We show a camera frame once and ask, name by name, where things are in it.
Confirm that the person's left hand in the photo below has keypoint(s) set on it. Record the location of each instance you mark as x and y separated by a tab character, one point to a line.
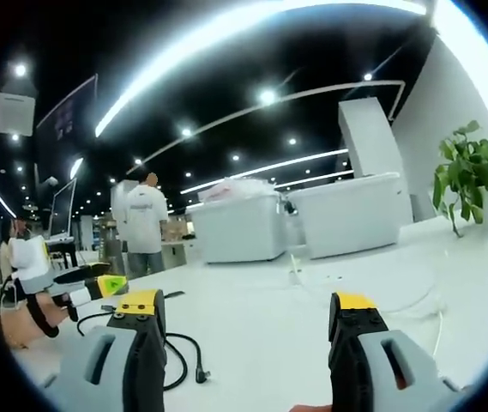
20	326

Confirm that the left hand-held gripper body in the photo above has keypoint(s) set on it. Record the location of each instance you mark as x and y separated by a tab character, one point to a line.
31	262

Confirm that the white plastic storage box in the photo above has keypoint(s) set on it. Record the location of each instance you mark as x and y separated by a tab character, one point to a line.
351	219
239	227

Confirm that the white ceiling air conditioner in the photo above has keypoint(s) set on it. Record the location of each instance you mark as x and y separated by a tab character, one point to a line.
14	112

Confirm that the white desktop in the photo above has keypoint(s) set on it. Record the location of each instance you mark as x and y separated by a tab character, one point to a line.
248	309

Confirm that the person's right hand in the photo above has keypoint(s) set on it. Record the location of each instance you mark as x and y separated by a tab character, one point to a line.
312	408

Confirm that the white pillar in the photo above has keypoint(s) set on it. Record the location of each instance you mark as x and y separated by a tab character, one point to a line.
372	141

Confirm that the green potted plant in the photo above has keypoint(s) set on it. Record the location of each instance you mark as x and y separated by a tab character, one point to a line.
468	171

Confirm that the computer monitor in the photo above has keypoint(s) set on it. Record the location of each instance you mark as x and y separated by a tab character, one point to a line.
62	210

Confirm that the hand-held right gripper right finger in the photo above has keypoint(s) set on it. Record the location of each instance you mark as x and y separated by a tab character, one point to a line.
398	373

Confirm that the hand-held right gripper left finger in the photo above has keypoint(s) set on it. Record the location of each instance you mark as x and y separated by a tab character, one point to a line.
98	369

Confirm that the dark hanging sign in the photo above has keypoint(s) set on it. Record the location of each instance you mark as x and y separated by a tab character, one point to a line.
65	124

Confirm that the pile of clear plastic bags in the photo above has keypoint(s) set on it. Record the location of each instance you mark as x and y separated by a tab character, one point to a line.
239	186

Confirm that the long curved ceiling light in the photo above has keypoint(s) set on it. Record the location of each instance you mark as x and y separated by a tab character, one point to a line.
209	56

